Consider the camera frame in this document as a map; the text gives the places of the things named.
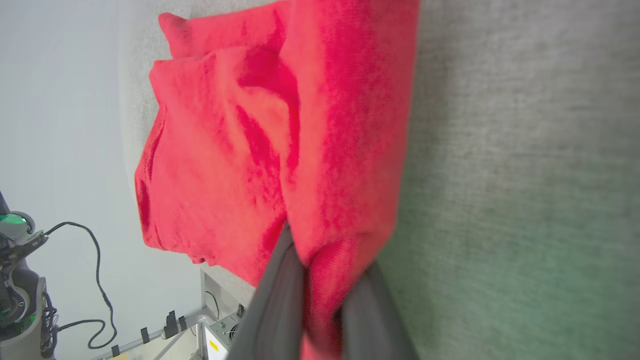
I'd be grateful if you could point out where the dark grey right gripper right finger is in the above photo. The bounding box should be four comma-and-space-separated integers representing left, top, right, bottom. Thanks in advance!
341, 261, 419, 360

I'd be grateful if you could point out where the white metal equipment box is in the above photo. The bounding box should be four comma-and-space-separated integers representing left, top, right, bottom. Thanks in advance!
199, 269, 257, 360

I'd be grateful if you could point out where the grey fabric sofa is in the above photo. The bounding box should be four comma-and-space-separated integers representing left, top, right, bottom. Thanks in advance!
120, 0, 640, 360

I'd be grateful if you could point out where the aluminium frame rail with clips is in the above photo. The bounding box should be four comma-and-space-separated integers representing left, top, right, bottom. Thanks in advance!
97, 309, 211, 360

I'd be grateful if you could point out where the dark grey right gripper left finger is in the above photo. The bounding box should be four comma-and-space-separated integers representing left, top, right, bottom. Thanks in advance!
227, 222, 308, 360

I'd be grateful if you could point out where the red and white jersey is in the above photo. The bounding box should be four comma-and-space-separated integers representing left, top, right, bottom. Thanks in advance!
134, 0, 421, 360

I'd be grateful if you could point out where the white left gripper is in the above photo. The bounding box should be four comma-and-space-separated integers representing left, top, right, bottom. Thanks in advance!
0, 190, 49, 266

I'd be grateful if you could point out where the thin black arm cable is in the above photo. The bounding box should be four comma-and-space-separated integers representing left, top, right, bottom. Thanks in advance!
44, 221, 119, 351

